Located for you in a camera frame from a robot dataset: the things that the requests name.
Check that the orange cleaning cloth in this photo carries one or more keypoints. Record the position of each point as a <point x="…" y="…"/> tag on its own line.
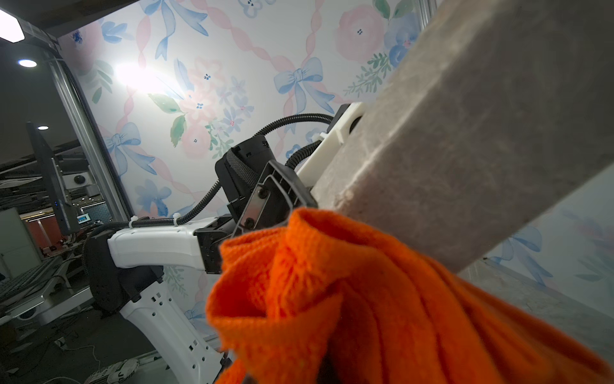
<point x="326" y="298"/>

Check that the front left aluminium post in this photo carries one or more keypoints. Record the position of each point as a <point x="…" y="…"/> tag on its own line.
<point x="92" y="143"/>

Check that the ceiling light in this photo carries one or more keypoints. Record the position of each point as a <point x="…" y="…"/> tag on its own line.
<point x="10" y="28"/>
<point x="27" y="63"/>

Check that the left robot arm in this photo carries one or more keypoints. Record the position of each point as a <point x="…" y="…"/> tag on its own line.
<point x="125" y="260"/>

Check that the grey eyeglass case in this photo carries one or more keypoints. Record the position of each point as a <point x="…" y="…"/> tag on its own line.
<point x="500" y="110"/>

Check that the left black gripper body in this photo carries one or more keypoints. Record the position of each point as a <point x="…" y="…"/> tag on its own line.
<point x="278" y="193"/>

